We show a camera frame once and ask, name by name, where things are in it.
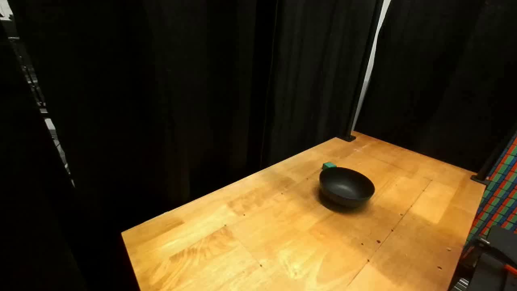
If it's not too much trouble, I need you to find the black bowl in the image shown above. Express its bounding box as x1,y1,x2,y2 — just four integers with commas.
319,167,376,209

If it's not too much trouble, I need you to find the black curtain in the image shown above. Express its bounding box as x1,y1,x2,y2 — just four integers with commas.
8,0,384,243
355,0,517,173
0,18,87,291

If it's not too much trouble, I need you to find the checkered colourful cloth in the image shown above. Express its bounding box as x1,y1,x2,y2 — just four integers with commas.
463,135,517,253

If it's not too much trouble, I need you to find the black equipment with orange part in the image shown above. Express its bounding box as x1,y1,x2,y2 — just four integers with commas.
448,226,517,291

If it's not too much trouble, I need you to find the black frame post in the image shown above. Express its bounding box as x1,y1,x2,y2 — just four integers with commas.
471,129,517,186

